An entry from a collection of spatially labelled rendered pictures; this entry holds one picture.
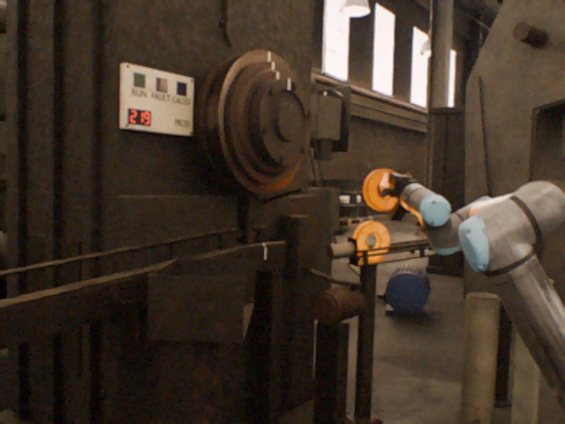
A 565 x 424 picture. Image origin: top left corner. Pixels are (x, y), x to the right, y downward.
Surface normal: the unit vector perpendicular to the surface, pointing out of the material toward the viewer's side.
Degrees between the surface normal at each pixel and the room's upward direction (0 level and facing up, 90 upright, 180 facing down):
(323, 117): 92
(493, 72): 90
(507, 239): 87
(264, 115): 90
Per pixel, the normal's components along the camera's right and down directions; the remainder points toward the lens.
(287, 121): 0.80, 0.06
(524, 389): -0.60, 0.04
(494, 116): -0.77, 0.02
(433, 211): 0.24, 0.27
